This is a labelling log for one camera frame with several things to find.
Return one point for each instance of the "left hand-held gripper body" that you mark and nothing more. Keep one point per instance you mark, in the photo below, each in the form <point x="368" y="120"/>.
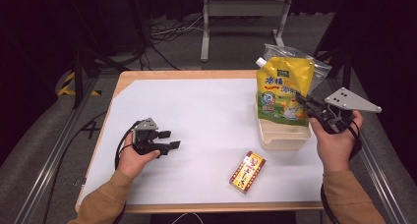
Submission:
<point x="146" y="135"/>

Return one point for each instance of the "person's left hand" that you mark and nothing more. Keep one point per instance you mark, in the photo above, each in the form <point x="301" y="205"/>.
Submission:
<point x="132" y="160"/>

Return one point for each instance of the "white plastic storage box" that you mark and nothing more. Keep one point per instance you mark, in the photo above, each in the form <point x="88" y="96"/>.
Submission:
<point x="283" y="137"/>

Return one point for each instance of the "grey metal stand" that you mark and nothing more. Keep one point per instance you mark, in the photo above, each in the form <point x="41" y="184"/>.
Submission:
<point x="242" y="8"/>

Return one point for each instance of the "aluminium rail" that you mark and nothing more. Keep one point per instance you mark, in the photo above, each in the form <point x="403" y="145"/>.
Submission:
<point x="383" y="188"/>
<point x="49" y="165"/>

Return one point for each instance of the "white table sheet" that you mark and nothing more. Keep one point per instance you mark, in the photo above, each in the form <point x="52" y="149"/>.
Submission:
<point x="203" y="119"/>

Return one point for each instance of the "person's right hand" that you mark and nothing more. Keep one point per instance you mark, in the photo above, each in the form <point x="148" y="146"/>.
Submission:
<point x="334" y="148"/>

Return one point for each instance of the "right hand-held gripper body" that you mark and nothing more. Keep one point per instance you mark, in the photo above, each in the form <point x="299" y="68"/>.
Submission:
<point x="347" y="101"/>

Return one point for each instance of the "yellow spouted sauce pouch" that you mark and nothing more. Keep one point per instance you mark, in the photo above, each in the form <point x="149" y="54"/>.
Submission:
<point x="282" y="86"/>

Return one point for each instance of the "yellow black hazard tape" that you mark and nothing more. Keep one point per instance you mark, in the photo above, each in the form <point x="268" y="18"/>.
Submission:
<point x="67" y="83"/>

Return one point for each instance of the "black metal stand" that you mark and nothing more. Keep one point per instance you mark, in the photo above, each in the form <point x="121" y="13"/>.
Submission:
<point x="78" y="80"/>
<point x="341" y="63"/>

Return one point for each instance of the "small red yellow carton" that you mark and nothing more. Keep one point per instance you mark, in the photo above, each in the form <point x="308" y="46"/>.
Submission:
<point x="247" y="171"/>

